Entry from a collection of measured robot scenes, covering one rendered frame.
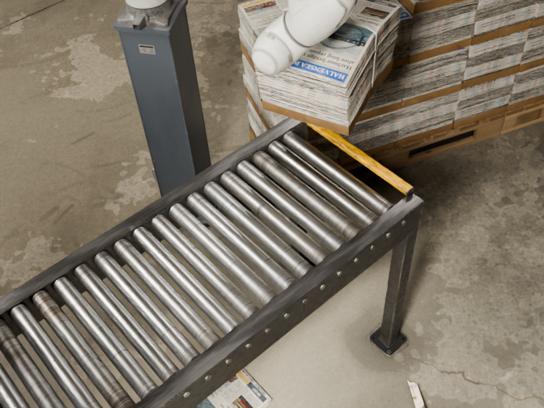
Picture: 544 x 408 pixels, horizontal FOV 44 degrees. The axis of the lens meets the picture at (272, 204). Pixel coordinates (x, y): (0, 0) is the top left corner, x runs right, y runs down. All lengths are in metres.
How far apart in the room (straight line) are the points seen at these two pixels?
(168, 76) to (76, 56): 1.67
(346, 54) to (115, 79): 2.18
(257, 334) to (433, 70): 1.54
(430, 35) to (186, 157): 1.08
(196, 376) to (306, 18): 0.88
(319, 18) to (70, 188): 2.03
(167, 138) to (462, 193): 1.35
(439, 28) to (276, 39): 1.29
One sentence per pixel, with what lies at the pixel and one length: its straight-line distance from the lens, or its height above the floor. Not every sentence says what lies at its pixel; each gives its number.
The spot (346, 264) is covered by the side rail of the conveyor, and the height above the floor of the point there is 0.79.
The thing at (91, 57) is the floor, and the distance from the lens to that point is 4.04.
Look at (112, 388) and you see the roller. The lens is 1.71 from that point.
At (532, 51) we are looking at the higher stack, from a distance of 3.19.
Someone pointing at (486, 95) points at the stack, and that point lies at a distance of 3.18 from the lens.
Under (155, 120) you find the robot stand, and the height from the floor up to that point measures 0.57.
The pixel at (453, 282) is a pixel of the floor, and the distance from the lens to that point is 2.82.
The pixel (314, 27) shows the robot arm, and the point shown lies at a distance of 1.52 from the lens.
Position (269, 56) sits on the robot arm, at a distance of 1.56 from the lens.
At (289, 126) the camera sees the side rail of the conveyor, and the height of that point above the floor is 0.80.
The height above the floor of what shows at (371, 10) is 1.18.
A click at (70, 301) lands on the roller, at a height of 0.80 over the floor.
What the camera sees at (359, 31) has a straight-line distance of 1.92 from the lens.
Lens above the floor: 2.28
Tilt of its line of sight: 49 degrees down
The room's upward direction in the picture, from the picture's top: 4 degrees counter-clockwise
